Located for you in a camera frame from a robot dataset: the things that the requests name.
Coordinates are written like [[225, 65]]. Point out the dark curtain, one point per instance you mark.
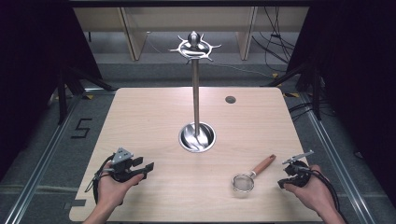
[[34, 77], [358, 77]]

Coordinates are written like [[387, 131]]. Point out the grey round table grommet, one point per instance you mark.
[[230, 99]]

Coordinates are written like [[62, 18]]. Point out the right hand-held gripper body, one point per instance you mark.
[[300, 174]]

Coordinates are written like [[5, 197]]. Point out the steel utensil hanging stand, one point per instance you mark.
[[195, 102]]

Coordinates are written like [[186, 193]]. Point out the person's left hand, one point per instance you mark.
[[112, 191]]

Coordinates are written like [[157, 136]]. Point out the aluminium floor rail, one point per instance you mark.
[[37, 168], [336, 155]]

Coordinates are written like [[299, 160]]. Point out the person's right hand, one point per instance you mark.
[[317, 193]]

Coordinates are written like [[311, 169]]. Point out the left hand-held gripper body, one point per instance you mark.
[[122, 169]]

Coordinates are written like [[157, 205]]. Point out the black metal stand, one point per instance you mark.
[[313, 84], [65, 87]]

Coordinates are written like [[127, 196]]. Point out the light wooden shelf unit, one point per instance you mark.
[[186, 18]]

